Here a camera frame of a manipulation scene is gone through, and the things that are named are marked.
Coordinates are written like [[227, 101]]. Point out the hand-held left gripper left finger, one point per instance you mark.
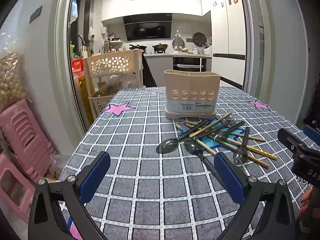
[[96, 177]]

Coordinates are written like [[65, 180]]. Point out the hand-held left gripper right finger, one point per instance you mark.
[[227, 177]]

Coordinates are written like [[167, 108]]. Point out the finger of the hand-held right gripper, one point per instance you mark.
[[290, 140], [312, 135]]

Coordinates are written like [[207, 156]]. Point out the beige plastic utensil holder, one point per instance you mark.
[[192, 85]]

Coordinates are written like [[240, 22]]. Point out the person's right hand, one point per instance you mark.
[[312, 205]]

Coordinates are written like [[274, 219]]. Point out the grey checkered tablecloth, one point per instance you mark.
[[140, 135]]

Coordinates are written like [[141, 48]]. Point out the stack of pink plastic stools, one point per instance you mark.
[[25, 135]]

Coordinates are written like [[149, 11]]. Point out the pink plastic stool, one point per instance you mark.
[[12, 190]]

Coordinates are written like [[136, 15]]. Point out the yellow oil bottle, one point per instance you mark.
[[83, 92]]

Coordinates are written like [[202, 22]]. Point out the clear plastic bag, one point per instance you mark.
[[122, 81]]

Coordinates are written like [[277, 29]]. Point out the red plastic basket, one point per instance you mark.
[[77, 66]]

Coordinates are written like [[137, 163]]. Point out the beige plastic storage rack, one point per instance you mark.
[[110, 63]]

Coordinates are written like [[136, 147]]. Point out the black built-in oven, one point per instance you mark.
[[188, 63]]

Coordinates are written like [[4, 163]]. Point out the white refrigerator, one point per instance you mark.
[[235, 30]]

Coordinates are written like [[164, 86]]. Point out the clear bag of beans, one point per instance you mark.
[[10, 80]]

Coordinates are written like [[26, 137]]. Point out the dark round baking pan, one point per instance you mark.
[[199, 39]]

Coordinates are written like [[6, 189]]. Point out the black wok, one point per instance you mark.
[[137, 47]]

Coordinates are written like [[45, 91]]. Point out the kitchen faucet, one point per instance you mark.
[[78, 37]]

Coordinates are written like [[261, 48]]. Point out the round pot lid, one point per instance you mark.
[[178, 44]]

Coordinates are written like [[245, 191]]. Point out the black cooking pot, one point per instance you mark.
[[160, 47]]

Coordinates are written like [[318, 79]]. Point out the black range hood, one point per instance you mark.
[[147, 28]]

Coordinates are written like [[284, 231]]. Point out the white upper cabinets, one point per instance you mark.
[[150, 5]]

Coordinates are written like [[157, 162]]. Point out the dark wall switch panel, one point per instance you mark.
[[35, 15]]

